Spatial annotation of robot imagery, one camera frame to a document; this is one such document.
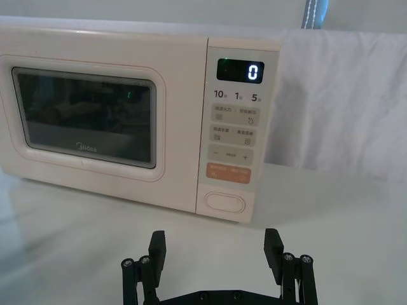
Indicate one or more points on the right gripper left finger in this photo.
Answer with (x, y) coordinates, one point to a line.
(155, 254)

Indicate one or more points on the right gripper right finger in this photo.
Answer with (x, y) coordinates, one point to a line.
(275, 254)

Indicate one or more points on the cream microwave oven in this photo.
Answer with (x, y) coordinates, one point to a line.
(95, 41)

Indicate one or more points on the white table cloth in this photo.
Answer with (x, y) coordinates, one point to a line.
(95, 248)

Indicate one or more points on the oven control panel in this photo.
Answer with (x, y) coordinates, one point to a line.
(233, 127)

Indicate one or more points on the white curtain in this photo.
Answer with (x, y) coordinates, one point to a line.
(337, 95)

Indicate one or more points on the grey striped post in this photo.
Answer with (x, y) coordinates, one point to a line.
(313, 12)

